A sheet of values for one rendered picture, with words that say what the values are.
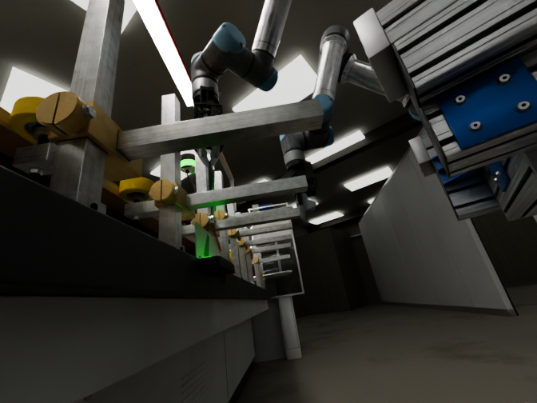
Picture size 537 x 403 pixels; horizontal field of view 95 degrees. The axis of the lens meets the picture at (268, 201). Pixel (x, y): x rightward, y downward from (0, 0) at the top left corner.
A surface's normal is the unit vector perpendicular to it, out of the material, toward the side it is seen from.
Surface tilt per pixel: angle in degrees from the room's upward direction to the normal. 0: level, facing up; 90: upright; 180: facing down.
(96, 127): 90
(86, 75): 90
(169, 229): 90
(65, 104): 90
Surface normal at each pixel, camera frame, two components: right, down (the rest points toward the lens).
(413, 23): -0.62, -0.22
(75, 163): -0.07, -0.37
